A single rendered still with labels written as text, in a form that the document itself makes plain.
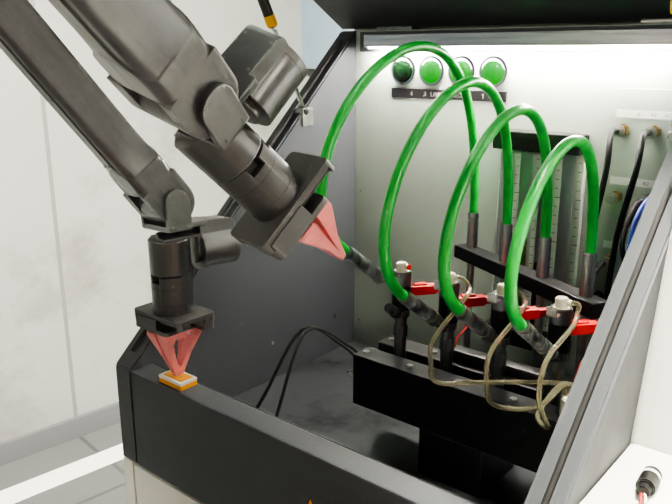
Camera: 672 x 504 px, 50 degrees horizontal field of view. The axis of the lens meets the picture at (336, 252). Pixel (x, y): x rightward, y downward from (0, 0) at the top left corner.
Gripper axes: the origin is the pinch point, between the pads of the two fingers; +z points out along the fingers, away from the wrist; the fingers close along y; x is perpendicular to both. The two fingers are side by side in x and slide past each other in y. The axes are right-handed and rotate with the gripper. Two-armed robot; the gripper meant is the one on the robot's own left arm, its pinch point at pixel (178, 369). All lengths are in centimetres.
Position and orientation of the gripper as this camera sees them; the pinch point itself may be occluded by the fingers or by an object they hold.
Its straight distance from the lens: 108.0
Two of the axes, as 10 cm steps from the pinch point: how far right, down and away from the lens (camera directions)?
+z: 0.1, 9.6, 2.7
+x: -6.4, 2.1, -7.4
